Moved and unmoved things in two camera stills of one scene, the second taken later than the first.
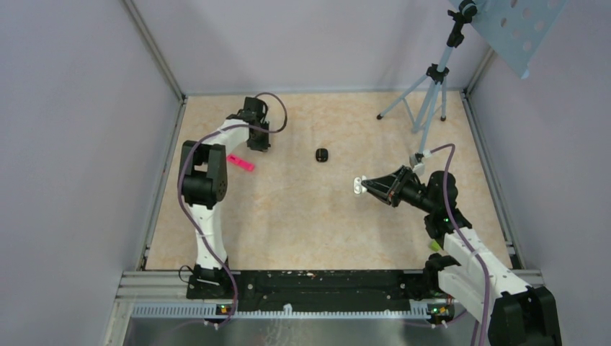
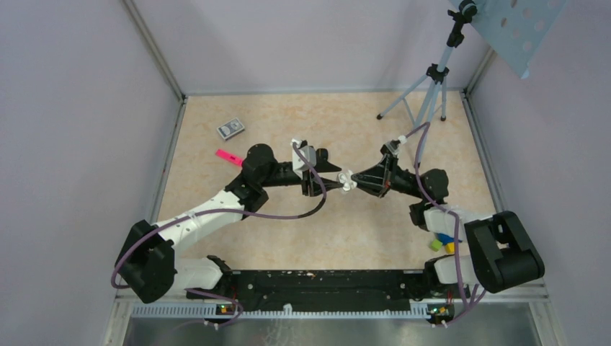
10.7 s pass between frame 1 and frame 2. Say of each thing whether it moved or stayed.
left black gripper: moved
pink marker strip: stayed
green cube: stayed
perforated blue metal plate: stayed
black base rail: stayed
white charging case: moved
